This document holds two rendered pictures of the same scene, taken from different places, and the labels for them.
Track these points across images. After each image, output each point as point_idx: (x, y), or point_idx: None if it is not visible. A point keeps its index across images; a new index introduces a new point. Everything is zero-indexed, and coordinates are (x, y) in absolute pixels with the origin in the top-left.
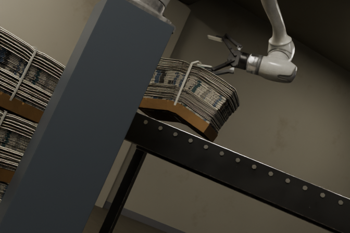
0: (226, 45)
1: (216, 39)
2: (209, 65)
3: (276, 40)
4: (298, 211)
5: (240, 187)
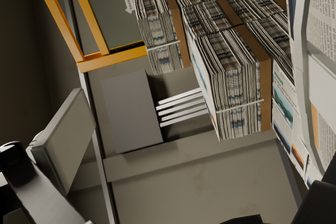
0: (54, 186)
1: (71, 145)
2: (333, 130)
3: None
4: None
5: None
